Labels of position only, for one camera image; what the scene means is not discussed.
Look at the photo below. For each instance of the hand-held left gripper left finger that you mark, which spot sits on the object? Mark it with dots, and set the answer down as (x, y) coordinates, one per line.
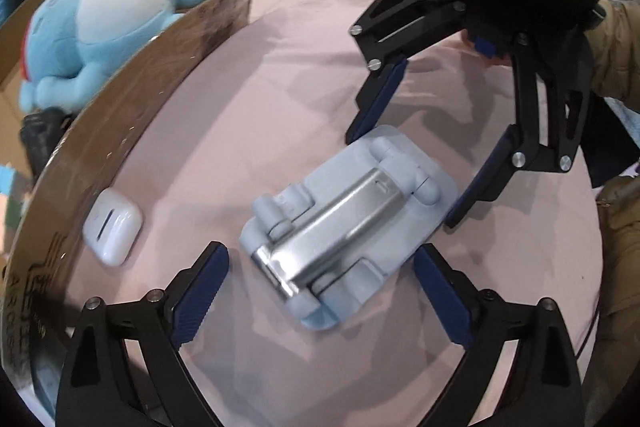
(200, 297)

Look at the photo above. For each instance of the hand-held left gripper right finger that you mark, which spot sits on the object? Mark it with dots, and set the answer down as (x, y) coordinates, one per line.
(442, 297)

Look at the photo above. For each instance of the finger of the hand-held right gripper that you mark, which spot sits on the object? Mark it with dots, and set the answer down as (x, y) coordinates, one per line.
(375, 107)
(480, 187)

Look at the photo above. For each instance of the white folding phone stand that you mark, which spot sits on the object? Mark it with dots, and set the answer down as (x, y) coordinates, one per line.
(340, 217)

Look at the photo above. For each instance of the black domed object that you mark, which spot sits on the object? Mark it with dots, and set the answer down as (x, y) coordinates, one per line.
(45, 132)

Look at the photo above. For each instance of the shallow cardboard box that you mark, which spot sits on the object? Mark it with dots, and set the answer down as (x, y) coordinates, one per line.
(150, 72)

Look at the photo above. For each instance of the blue plush toy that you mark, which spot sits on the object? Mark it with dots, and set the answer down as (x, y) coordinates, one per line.
(100, 37)

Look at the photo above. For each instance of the pink tablecloth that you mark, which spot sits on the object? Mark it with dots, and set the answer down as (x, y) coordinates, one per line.
(300, 57)

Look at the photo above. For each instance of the white earbuds case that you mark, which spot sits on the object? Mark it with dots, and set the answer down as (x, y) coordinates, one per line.
(112, 227)

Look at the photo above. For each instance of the person's tan jacket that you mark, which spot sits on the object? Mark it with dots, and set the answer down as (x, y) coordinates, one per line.
(617, 257)

